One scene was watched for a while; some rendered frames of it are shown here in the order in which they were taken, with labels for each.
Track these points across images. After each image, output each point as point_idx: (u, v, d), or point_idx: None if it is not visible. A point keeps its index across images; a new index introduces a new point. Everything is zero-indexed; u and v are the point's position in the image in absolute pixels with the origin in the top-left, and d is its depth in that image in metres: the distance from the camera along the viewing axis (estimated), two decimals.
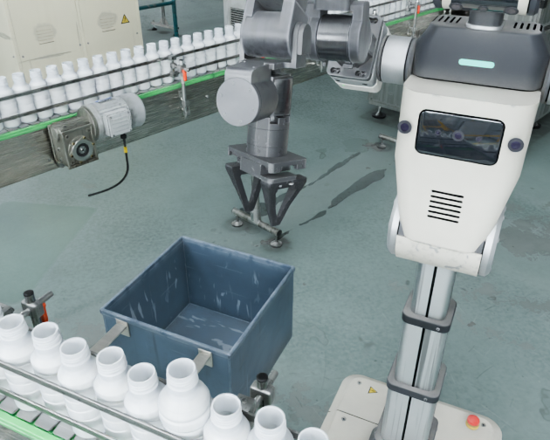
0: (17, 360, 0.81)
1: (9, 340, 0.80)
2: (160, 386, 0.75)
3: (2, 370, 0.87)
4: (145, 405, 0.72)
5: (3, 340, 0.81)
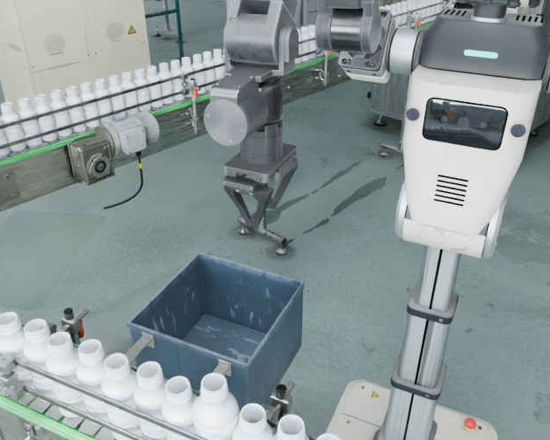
0: (65, 373, 0.92)
1: (58, 355, 0.91)
2: (193, 396, 0.85)
3: (48, 381, 0.97)
4: (181, 414, 0.83)
5: (51, 355, 0.91)
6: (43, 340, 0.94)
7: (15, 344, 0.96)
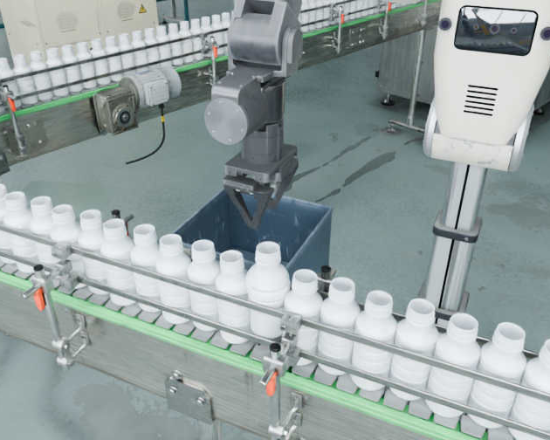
0: (120, 256, 0.97)
1: (113, 238, 0.96)
2: (244, 271, 0.90)
3: (100, 271, 1.02)
4: (234, 283, 0.88)
5: (107, 239, 0.96)
6: (98, 227, 0.99)
7: (69, 234, 1.01)
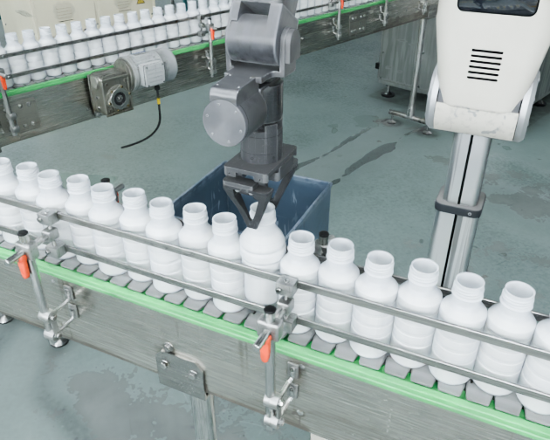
0: (108, 221, 0.92)
1: (100, 202, 0.91)
2: (238, 234, 0.86)
3: (88, 238, 0.98)
4: (227, 246, 0.84)
5: (95, 203, 0.92)
6: (85, 192, 0.95)
7: (56, 200, 0.97)
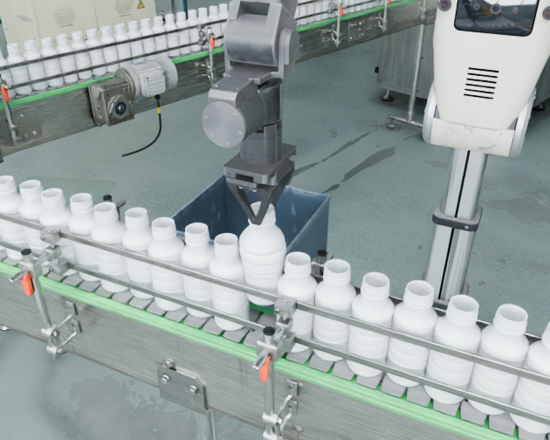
0: (110, 240, 0.94)
1: (103, 222, 0.93)
2: (239, 255, 0.87)
3: (92, 256, 0.99)
4: (228, 267, 0.85)
5: (98, 223, 0.94)
6: (89, 210, 0.96)
7: (58, 218, 0.98)
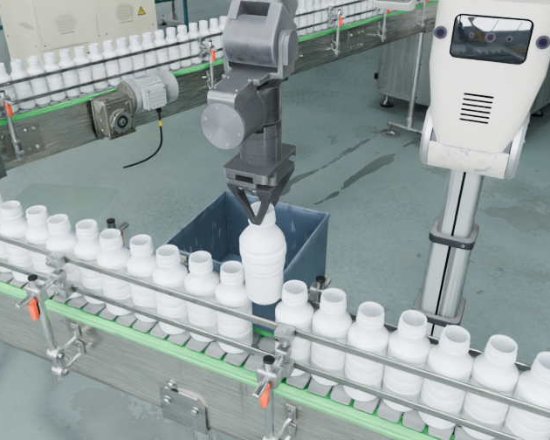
0: (114, 266, 0.96)
1: (108, 249, 0.95)
2: (244, 281, 0.90)
3: (98, 280, 1.02)
4: (235, 294, 0.88)
5: (103, 249, 0.96)
6: (94, 237, 0.99)
7: (64, 244, 1.01)
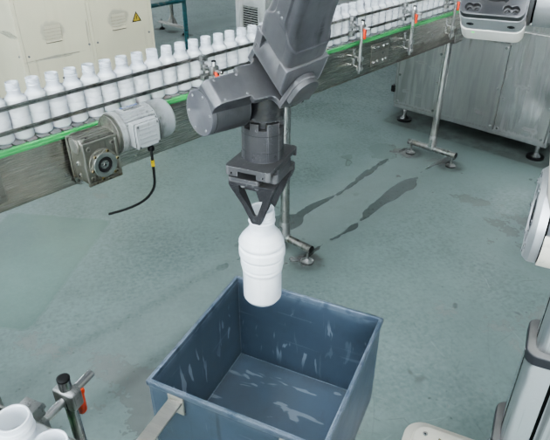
0: None
1: None
2: None
3: None
4: None
5: None
6: (26, 438, 0.58)
7: None
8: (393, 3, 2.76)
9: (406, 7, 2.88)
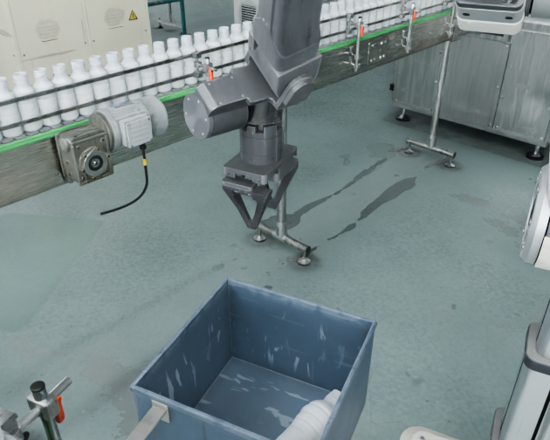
0: None
1: None
2: None
3: None
4: None
5: None
6: None
7: None
8: (391, 0, 2.73)
9: (404, 4, 2.84)
